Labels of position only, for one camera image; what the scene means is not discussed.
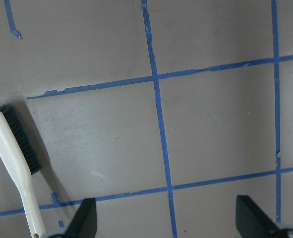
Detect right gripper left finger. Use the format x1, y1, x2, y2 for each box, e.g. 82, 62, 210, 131
63, 198, 97, 238

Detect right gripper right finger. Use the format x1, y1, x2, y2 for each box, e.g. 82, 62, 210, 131
235, 195, 279, 238

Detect beige hand brush black bristles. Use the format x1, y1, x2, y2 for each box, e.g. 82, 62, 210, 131
0, 104, 45, 238

